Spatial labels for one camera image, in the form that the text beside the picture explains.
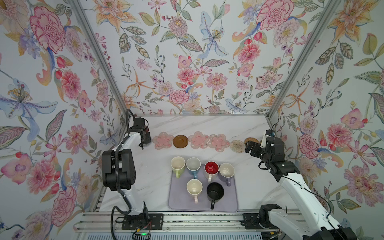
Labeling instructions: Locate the woven rattan round coaster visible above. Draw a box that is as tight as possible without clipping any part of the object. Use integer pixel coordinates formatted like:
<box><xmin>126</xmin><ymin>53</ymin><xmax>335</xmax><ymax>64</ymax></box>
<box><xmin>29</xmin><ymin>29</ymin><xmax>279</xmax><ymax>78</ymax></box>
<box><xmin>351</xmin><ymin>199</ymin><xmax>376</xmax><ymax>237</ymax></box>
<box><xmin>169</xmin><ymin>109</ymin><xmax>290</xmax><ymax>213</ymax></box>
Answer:
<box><xmin>244</xmin><ymin>137</ymin><xmax>260</xmax><ymax>144</ymax></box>

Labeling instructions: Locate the white embroidered round coaster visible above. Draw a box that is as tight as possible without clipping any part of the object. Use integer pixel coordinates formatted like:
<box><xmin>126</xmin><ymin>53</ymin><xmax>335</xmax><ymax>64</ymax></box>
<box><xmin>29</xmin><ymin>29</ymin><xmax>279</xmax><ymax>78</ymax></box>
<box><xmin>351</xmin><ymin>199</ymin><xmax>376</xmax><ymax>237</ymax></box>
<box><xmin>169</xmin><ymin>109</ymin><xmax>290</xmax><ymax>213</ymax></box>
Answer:
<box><xmin>230</xmin><ymin>140</ymin><xmax>246</xmax><ymax>153</ymax></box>

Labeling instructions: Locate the pink flower coaster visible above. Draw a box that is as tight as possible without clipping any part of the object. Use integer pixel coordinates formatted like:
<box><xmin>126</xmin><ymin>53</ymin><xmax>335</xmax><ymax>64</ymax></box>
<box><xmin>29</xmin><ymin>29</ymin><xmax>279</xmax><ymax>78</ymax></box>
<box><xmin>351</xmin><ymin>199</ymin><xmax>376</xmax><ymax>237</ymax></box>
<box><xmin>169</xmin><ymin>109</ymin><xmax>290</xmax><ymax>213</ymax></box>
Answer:
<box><xmin>188</xmin><ymin>131</ymin><xmax>209</xmax><ymax>149</ymax></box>
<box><xmin>152</xmin><ymin>132</ymin><xmax>174</xmax><ymax>150</ymax></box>
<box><xmin>208</xmin><ymin>134</ymin><xmax>231</xmax><ymax>153</ymax></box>

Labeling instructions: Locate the lilac mug white inside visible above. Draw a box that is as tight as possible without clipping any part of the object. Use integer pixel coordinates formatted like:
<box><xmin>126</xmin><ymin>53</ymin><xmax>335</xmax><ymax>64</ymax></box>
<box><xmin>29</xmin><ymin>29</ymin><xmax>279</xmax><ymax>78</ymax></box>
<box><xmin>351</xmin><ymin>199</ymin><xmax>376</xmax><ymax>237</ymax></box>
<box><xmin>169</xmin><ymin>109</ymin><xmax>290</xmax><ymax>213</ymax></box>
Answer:
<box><xmin>219</xmin><ymin>163</ymin><xmax>235</xmax><ymax>187</ymax></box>

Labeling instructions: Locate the brown wooden round coaster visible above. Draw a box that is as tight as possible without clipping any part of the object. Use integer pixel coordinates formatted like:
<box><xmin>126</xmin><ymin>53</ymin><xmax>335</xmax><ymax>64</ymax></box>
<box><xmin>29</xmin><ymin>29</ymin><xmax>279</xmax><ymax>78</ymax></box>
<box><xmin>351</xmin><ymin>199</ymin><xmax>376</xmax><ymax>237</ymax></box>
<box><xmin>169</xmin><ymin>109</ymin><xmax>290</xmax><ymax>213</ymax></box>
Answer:
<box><xmin>173</xmin><ymin>135</ymin><xmax>189</xmax><ymax>149</ymax></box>

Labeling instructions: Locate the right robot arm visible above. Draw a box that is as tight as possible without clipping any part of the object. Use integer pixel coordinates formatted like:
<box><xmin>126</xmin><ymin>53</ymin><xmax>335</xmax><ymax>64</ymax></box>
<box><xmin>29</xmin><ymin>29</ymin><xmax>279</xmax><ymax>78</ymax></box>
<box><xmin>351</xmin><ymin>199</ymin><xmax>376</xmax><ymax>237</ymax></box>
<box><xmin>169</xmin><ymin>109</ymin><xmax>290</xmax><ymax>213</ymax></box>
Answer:
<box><xmin>245</xmin><ymin>130</ymin><xmax>357</xmax><ymax>240</ymax></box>

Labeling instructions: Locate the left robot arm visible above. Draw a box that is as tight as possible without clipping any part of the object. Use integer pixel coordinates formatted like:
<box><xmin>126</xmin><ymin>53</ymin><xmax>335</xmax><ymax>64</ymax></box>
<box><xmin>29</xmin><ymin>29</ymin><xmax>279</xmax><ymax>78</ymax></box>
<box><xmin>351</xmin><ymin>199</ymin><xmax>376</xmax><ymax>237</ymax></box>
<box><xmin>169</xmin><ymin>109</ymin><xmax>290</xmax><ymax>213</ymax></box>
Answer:
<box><xmin>102</xmin><ymin>117</ymin><xmax>151</xmax><ymax>225</ymax></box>

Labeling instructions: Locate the red inside white mug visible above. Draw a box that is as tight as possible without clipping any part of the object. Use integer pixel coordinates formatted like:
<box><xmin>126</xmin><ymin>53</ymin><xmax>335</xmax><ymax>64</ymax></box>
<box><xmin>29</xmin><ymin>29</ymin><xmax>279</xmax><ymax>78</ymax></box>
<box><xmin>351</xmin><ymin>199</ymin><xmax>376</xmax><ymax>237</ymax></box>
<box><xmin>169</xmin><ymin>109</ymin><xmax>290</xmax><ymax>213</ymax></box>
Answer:
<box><xmin>204</xmin><ymin>161</ymin><xmax>220</xmax><ymax>183</ymax></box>

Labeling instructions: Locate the green mug white inside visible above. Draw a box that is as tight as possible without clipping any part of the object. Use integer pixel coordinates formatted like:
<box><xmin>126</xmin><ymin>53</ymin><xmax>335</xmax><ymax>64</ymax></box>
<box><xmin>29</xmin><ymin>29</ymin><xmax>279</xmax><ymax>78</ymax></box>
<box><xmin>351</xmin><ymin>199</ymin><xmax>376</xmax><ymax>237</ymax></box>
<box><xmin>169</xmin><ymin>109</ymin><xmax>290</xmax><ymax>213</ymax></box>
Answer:
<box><xmin>171</xmin><ymin>157</ymin><xmax>186</xmax><ymax>179</ymax></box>

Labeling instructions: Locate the black mug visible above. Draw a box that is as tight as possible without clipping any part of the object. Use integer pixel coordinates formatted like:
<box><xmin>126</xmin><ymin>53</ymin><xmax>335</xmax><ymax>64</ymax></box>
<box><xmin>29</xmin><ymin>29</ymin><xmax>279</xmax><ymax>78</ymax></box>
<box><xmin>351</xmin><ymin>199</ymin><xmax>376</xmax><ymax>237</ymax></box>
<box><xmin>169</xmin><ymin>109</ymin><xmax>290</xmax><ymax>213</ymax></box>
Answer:
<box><xmin>207</xmin><ymin>183</ymin><xmax>225</xmax><ymax>210</ymax></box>

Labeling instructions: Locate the blue mug white inside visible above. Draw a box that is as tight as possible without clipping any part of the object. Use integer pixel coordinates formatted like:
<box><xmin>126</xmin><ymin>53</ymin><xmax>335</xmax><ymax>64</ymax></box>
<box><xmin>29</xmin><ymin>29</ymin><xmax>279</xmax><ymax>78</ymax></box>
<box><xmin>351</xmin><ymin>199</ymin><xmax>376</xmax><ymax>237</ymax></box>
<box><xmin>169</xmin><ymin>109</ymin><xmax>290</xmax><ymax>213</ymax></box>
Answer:
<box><xmin>186</xmin><ymin>157</ymin><xmax>202</xmax><ymax>179</ymax></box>

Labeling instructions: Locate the lilac drying mat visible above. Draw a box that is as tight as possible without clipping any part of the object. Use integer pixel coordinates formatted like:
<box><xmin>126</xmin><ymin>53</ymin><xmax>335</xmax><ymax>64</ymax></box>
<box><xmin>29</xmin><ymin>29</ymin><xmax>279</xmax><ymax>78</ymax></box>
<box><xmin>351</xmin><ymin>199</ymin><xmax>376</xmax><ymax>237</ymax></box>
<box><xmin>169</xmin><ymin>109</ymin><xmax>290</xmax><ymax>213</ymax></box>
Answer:
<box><xmin>168</xmin><ymin>168</ymin><xmax>239</xmax><ymax>213</ymax></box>

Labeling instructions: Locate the cream mug pink handle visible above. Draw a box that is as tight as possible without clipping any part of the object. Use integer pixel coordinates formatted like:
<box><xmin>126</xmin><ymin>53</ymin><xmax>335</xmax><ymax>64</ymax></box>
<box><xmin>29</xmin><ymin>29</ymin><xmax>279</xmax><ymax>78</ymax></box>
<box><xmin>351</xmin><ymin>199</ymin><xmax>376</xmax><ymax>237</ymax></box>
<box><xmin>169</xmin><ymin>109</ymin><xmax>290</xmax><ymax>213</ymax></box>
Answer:
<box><xmin>187</xmin><ymin>179</ymin><xmax>203</xmax><ymax>204</ymax></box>

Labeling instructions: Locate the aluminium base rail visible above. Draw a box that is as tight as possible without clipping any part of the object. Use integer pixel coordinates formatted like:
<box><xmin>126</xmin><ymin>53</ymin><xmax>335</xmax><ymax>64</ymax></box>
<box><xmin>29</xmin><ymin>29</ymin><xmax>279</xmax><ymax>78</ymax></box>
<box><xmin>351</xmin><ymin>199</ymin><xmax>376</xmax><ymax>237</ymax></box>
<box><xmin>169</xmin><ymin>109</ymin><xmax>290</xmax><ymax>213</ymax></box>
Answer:
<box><xmin>72</xmin><ymin>210</ymin><xmax>336</xmax><ymax>240</ymax></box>

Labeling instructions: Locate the left corner aluminium post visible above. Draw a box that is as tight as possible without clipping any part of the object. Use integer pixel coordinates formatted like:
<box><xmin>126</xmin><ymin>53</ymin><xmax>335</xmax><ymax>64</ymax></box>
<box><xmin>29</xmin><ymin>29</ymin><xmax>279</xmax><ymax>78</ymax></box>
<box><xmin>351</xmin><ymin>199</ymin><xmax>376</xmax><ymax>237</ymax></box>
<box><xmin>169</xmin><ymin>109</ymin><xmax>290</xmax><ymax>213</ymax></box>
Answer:
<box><xmin>69</xmin><ymin>0</ymin><xmax>127</xmax><ymax>117</ymax></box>

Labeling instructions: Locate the corner aluminium post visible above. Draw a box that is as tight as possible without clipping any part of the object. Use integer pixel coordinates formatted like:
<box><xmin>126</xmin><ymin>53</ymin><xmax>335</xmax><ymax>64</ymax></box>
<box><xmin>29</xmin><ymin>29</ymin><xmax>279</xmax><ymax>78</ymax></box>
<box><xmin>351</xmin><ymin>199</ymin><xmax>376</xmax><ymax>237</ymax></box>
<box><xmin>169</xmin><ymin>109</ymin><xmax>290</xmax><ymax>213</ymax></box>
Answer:
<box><xmin>265</xmin><ymin>1</ymin><xmax>342</xmax><ymax>120</ymax></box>
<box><xmin>69</xmin><ymin>0</ymin><xmax>127</xmax><ymax>117</ymax></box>

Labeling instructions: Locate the right corner aluminium post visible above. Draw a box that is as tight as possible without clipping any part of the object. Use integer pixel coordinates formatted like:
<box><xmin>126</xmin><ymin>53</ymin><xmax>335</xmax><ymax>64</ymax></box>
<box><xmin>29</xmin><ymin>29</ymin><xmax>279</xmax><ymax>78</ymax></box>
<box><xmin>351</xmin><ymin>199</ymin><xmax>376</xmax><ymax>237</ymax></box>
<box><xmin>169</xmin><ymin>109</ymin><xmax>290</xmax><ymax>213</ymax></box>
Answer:
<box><xmin>265</xmin><ymin>1</ymin><xmax>342</xmax><ymax>120</ymax></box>

